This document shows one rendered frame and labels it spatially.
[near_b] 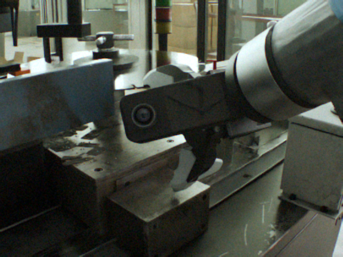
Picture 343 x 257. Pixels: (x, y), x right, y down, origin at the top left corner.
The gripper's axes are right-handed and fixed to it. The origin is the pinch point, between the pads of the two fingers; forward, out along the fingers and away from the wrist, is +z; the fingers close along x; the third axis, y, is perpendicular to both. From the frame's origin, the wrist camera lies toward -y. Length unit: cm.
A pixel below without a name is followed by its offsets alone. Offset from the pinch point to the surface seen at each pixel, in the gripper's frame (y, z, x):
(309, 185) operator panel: 22.1, -3.1, -13.0
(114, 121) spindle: 0.5, 14.2, 5.6
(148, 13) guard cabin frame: 34, 51, 46
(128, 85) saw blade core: -2.2, -1.0, 6.8
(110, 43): 0.8, 8.6, 17.3
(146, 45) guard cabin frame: 34, 57, 37
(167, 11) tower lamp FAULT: 22.9, 23.2, 31.3
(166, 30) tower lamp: 22.7, 25.7, 27.3
